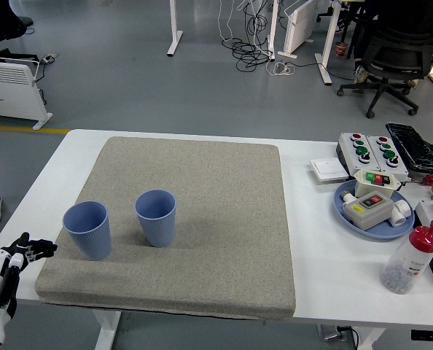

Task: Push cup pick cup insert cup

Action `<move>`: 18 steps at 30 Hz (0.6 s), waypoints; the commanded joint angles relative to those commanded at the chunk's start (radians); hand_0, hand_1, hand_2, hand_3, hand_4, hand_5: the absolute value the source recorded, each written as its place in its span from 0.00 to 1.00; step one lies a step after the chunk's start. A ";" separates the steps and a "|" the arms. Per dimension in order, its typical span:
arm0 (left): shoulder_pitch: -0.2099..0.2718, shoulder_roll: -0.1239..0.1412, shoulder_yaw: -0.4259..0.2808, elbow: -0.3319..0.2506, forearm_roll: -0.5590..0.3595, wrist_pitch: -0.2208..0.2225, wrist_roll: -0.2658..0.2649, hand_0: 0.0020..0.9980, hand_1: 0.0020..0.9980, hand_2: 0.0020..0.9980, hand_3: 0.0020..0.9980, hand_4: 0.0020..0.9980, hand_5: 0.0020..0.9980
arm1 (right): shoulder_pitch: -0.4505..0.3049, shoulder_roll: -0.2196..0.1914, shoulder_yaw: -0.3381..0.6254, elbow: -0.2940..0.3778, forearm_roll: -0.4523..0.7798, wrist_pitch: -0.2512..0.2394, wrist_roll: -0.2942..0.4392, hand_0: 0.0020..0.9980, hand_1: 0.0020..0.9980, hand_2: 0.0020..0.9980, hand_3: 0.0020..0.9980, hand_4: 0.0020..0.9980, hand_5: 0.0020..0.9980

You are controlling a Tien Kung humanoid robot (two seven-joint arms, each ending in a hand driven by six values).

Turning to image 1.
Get blue ribbed plastic cup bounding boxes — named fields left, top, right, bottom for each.
left=134, top=189, right=177, bottom=249
left=62, top=201, right=112, bottom=262

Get white table leg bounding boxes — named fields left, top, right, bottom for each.
left=358, top=327, right=387, bottom=350
left=93, top=309, right=122, bottom=350

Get white panel heater large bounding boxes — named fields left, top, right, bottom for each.
left=0, top=58, right=53, bottom=131

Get grey-brown mat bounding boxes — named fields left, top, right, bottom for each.
left=34, top=136, right=297, bottom=322

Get white desk leg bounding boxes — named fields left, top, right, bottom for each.
left=265, top=0, right=280, bottom=61
left=314, top=0, right=343, bottom=87
left=166, top=0, right=184, bottom=57

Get white four-button control box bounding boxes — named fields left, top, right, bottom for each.
left=335, top=131, right=381, bottom=172
left=365, top=135, right=409, bottom=179

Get blue plate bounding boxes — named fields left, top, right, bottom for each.
left=333, top=180, right=416, bottom=241

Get white panel heater narrow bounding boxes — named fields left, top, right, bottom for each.
left=277, top=0, right=319, bottom=59

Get clear bottle red cap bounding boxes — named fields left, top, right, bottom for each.
left=380, top=219, right=433, bottom=295

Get white pipe fitting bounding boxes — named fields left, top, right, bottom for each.
left=389, top=199, right=411, bottom=228

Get white box red mushroom button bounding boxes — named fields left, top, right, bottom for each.
left=414, top=198, right=433, bottom=258

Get black wrapped tray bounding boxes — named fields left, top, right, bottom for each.
left=385, top=122, right=433, bottom=173

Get seated person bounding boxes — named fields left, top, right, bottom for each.
left=347, top=0, right=385, bottom=85

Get black mesh office chair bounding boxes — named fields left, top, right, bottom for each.
left=336, top=0, right=433, bottom=120

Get black cable bundle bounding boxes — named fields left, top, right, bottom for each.
left=232, top=0, right=276, bottom=72

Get white wall switch plate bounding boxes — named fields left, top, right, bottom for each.
left=308, top=157, right=350, bottom=184

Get white power strip with cord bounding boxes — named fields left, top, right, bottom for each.
left=266, top=60, right=297, bottom=77

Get grey switch box red button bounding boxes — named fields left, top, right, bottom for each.
left=343, top=192, right=395, bottom=231

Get white switch box coloured buttons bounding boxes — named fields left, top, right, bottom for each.
left=354, top=168, right=402, bottom=200

